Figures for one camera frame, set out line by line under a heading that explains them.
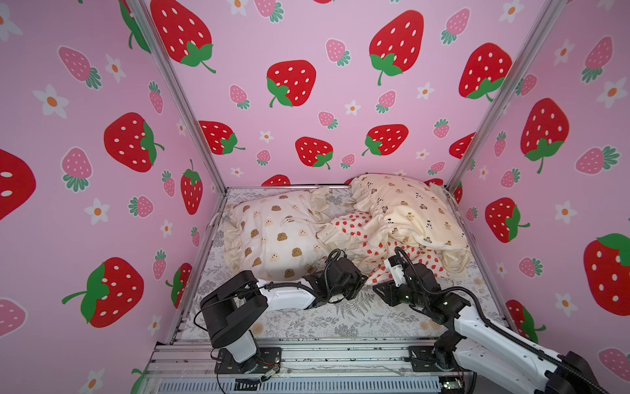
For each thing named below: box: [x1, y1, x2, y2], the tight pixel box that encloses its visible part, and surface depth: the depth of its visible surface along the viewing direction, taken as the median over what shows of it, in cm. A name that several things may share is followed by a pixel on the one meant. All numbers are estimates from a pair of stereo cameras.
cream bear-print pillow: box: [350, 173, 472, 274], surface depth 91 cm
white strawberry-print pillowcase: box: [316, 211, 451, 285], surface depth 94 cm
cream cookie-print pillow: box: [223, 187, 333, 281], surface depth 95 cm
